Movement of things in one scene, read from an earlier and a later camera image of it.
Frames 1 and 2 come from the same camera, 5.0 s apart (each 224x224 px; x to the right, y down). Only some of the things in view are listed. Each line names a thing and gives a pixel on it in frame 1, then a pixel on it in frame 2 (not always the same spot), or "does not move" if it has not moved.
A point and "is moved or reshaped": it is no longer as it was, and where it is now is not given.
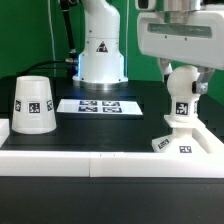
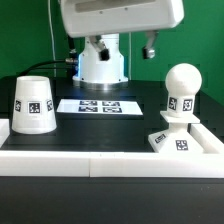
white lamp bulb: (180, 80) is moved or reshaped
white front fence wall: (100, 164) does not move
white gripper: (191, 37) to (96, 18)
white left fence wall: (4, 130) does not move
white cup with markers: (34, 109) does not move
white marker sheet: (100, 106) does not move
